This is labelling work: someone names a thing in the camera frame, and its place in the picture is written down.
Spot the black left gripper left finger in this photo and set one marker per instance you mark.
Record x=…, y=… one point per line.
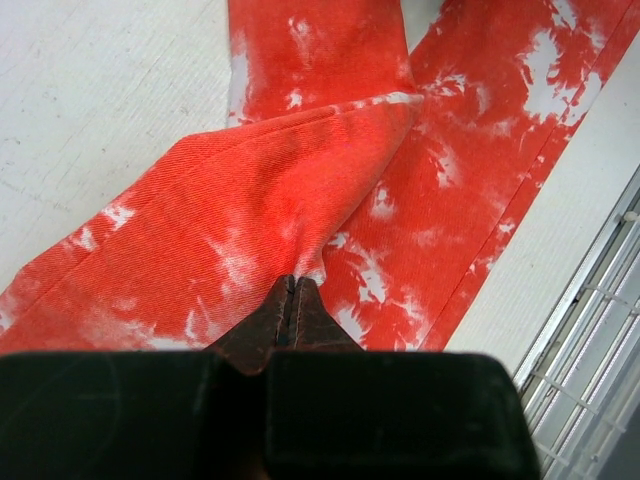
x=143, y=415

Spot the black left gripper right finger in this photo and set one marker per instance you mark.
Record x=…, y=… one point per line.
x=354, y=414

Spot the orange white tie-dye trousers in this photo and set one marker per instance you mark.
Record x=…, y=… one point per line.
x=394, y=177

